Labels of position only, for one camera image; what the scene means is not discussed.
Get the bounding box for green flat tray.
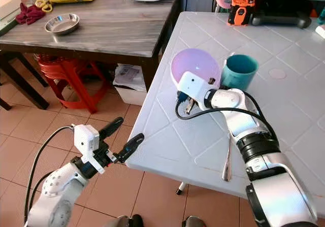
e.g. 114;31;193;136
0;15;19;36

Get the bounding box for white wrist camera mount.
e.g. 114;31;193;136
73;124;101;174
177;71;217;104

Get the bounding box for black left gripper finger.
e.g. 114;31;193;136
116;133;145;164
98;116;125;141

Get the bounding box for cream flat box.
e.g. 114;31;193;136
0;0;22;20

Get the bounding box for steel spoon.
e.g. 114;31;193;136
221;133;234;182

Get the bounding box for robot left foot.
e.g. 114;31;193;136
114;214;144;227

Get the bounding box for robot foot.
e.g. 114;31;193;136
182;215;207;227
114;214;144;227

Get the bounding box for dark red cloth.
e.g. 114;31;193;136
15;3;48;26

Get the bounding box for grey marble-top dark table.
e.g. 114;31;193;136
0;0;184;111

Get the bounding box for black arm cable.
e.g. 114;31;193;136
23;125;76;222
175;91;280;142

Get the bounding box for long black case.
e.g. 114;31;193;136
251;11;313;29

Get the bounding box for red plastic stool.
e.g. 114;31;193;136
36;54;99;114

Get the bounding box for teal plastic cup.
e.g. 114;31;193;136
220;54;260;91

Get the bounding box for teal and white object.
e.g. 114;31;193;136
315;9;325;39

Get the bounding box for white storage box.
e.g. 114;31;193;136
113;63;148;106

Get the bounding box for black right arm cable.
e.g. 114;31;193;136
175;91;280;142

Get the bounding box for round steel dish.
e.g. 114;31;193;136
44;13;81;36

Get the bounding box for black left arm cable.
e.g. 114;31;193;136
23;125;76;222

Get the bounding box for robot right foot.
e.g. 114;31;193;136
182;215;207;227

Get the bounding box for white folding plastic table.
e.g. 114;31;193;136
125;11;325;220

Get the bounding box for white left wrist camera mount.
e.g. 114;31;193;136
73;124;101;174

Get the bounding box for orange and black device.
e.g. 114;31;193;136
227;0;256;27

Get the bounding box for yellow-handled scissors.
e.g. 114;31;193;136
34;0;54;14

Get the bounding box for purple plastic bowl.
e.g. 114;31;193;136
171;48;223;88

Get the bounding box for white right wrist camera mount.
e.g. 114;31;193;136
177;71;217;104

